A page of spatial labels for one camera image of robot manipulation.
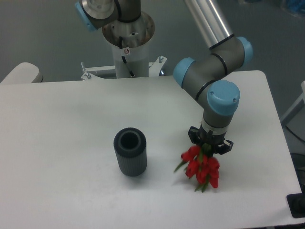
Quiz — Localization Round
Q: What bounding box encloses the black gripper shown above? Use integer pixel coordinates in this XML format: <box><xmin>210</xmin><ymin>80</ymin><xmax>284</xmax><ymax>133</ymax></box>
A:
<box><xmin>188</xmin><ymin>126</ymin><xmax>233</xmax><ymax>154</ymax></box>

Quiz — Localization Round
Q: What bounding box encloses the red tulip bouquet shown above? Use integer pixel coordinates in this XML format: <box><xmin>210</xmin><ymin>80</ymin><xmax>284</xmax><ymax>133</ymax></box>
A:
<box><xmin>174</xmin><ymin>143</ymin><xmax>220</xmax><ymax>192</ymax></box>

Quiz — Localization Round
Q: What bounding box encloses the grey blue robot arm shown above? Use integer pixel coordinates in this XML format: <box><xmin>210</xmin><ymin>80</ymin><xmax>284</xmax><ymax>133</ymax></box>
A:
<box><xmin>75</xmin><ymin>0</ymin><xmax>253</xmax><ymax>155</ymax></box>

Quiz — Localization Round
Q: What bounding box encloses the dark grey ribbed vase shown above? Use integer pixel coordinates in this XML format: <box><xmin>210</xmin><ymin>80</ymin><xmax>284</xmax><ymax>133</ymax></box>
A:
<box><xmin>113</xmin><ymin>127</ymin><xmax>147</xmax><ymax>177</ymax></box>

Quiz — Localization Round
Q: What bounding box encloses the black device at table edge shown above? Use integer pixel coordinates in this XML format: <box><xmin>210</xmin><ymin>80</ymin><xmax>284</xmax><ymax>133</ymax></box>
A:
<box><xmin>286</xmin><ymin>193</ymin><xmax>305</xmax><ymax>219</ymax></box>

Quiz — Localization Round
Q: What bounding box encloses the white chair armrest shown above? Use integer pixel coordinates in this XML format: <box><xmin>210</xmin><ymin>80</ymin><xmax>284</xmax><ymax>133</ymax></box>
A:
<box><xmin>0</xmin><ymin>62</ymin><xmax>43</xmax><ymax>85</ymax></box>

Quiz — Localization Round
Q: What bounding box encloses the white pedestal base bracket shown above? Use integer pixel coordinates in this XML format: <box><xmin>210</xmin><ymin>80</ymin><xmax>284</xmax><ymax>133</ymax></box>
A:
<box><xmin>81</xmin><ymin>55</ymin><xmax>168</xmax><ymax>81</ymax></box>

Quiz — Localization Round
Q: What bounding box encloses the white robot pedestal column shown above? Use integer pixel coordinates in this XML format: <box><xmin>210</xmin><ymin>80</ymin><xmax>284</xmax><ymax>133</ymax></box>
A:
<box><xmin>102</xmin><ymin>11</ymin><xmax>155</xmax><ymax>74</ymax></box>

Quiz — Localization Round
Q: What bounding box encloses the black cable on pedestal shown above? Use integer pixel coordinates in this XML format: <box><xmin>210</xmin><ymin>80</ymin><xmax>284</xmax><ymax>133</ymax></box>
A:
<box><xmin>118</xmin><ymin>36</ymin><xmax>136</xmax><ymax>78</ymax></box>

